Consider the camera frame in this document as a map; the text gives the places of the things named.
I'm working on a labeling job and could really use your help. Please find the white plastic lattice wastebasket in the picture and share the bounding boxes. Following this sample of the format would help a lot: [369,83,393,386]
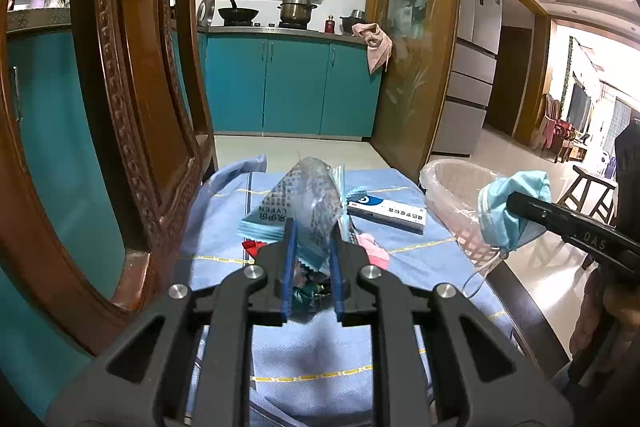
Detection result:
[425,207,521,273]

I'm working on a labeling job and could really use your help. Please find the white blue medicine box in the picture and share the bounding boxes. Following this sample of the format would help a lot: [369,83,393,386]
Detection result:
[346,192,426,235]

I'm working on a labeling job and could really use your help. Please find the carved wooden chair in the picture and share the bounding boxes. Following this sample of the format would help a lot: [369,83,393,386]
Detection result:
[0,0,221,358]
[0,27,383,288]

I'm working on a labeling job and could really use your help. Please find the black wok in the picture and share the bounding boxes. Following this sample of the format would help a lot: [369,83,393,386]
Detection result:
[217,0,260,26]

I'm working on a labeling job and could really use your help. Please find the black cooking pot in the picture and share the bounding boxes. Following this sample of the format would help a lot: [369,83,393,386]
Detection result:
[340,9,368,35]

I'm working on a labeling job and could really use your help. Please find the steel pot lid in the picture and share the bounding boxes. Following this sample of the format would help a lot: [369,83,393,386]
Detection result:
[196,0,217,28]

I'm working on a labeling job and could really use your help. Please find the silver refrigerator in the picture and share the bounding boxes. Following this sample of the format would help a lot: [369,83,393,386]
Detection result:
[430,0,505,158]

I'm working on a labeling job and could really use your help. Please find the pink plastic bag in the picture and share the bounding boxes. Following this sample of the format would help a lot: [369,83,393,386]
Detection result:
[357,233,391,268]

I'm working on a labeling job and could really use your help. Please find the pink hanging towel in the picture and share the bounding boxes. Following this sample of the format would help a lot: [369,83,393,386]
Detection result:
[350,22,393,75]

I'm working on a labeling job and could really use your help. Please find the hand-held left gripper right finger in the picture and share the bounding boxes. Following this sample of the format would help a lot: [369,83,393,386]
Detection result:
[327,227,573,427]

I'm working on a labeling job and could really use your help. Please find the brown room door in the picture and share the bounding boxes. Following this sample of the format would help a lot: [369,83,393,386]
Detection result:
[485,24,523,138]

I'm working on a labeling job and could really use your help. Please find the wooden stool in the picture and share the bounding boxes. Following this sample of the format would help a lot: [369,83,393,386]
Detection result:
[555,164,621,270]

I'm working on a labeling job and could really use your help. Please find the gas stove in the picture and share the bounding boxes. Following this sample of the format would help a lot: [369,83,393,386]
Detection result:
[222,22,311,30]

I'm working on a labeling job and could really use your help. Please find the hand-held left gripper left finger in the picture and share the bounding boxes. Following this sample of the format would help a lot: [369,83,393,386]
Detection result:
[47,219,301,427]

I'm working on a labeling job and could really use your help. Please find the clear printed snack packet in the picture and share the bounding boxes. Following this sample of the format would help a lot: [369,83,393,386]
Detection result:
[239,155,348,260]

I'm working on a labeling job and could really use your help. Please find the wooden framed glass door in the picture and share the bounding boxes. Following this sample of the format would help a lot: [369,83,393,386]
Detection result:
[365,0,463,180]

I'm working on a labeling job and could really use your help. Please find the steel cooking pot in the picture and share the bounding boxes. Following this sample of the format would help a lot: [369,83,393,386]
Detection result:
[277,0,318,28]

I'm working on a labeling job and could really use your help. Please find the blue woven cloth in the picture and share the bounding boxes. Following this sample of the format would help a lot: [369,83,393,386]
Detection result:
[177,155,516,427]

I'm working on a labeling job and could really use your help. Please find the pink lined waste basket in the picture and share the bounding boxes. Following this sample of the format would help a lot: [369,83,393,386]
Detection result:
[419,158,506,238]

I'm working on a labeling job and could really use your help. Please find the dark foil snack wrapper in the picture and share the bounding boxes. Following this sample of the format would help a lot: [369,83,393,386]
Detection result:
[292,257,335,315]

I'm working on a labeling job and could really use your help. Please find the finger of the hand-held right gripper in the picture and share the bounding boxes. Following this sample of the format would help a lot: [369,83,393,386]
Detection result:
[506,191,573,235]

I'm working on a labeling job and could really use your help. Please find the flat screen television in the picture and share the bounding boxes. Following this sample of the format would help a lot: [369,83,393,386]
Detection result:
[565,82,591,132]

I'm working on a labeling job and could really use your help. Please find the person's right hand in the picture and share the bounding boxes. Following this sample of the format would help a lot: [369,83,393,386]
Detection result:
[570,269,640,358]

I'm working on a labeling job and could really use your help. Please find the pink dining chairs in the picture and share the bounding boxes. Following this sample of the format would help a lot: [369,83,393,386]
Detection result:
[537,94,576,162]

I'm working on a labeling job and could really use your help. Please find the blue face mask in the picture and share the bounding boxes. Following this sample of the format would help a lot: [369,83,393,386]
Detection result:
[462,170,552,298]

